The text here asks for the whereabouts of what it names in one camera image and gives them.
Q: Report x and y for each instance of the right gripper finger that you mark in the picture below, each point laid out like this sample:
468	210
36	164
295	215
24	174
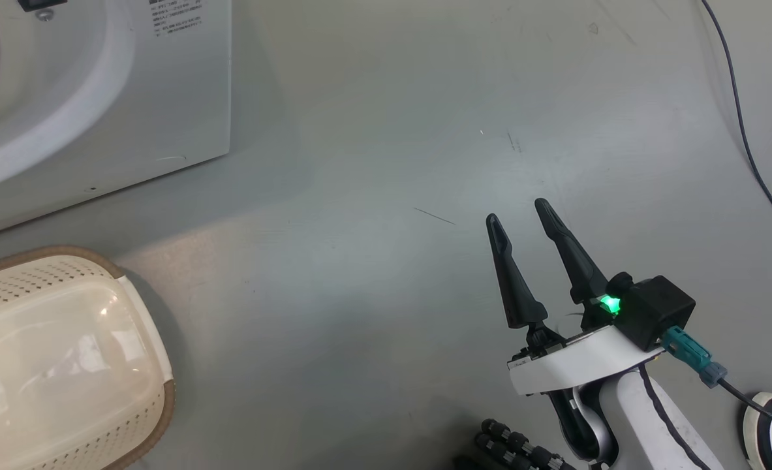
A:
575	267
516	287

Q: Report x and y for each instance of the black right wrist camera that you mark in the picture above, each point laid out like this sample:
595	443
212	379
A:
660	307

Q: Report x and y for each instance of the small printed text label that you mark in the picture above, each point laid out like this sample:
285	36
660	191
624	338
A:
177	16

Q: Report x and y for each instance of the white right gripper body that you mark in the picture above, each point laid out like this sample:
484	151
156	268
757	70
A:
575	365

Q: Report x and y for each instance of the cream perforated laundry basket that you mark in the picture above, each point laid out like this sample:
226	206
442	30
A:
66	359

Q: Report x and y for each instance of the white washing machine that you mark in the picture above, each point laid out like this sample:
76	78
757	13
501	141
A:
164	98

